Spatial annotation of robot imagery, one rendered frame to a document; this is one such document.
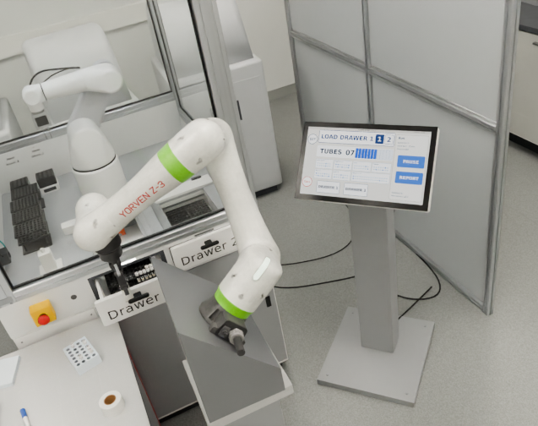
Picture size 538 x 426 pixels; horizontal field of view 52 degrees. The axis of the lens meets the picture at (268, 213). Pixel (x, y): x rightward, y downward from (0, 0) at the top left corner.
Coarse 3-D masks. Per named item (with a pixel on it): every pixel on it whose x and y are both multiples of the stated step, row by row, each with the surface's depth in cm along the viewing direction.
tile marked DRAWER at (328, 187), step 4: (320, 180) 217; (320, 184) 217; (324, 184) 216; (328, 184) 216; (332, 184) 215; (336, 184) 214; (316, 188) 217; (320, 188) 217; (324, 188) 216; (328, 188) 216; (332, 188) 215; (336, 188) 214; (316, 192) 217; (320, 192) 217; (324, 192) 216; (328, 192) 215; (332, 192) 215; (336, 192) 214
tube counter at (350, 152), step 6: (348, 150) 214; (354, 150) 213; (360, 150) 212; (366, 150) 211; (372, 150) 210; (378, 150) 209; (384, 150) 208; (390, 150) 207; (348, 156) 213; (354, 156) 212; (360, 156) 212; (366, 156) 211; (372, 156) 210; (378, 156) 209; (384, 156) 208; (390, 156) 207
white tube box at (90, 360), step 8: (80, 344) 195; (88, 344) 195; (64, 352) 195; (72, 352) 193; (80, 352) 192; (88, 352) 191; (96, 352) 190; (72, 360) 190; (80, 360) 189; (88, 360) 188; (96, 360) 190; (80, 368) 187; (88, 368) 189
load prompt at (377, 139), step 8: (320, 136) 219; (328, 136) 218; (336, 136) 216; (344, 136) 215; (352, 136) 214; (360, 136) 212; (368, 136) 211; (376, 136) 210; (384, 136) 208; (392, 136) 207; (352, 144) 213; (360, 144) 212; (368, 144) 211; (376, 144) 209; (384, 144) 208; (392, 144) 207
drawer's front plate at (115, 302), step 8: (152, 280) 197; (136, 288) 195; (144, 288) 197; (152, 288) 198; (160, 288) 200; (112, 296) 193; (120, 296) 194; (152, 296) 200; (160, 296) 201; (96, 304) 192; (104, 304) 193; (112, 304) 194; (120, 304) 196; (128, 304) 197; (136, 304) 198; (144, 304) 200; (152, 304) 201; (104, 312) 194; (112, 312) 196; (120, 312) 197; (136, 312) 200; (104, 320) 196; (112, 320) 198
